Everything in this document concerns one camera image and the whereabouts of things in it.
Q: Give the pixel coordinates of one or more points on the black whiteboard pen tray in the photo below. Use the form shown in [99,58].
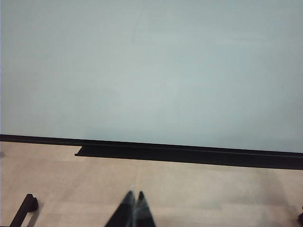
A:
[189,158]

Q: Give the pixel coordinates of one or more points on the black stand foot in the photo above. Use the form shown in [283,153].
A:
[24,209]

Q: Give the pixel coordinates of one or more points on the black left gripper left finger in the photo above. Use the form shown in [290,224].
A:
[125,212]

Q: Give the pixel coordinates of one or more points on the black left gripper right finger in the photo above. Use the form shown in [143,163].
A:
[144,212]

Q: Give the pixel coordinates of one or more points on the large white whiteboard black frame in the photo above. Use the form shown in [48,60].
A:
[151,71]

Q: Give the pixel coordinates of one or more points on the black rounded object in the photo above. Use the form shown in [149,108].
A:
[300,214]

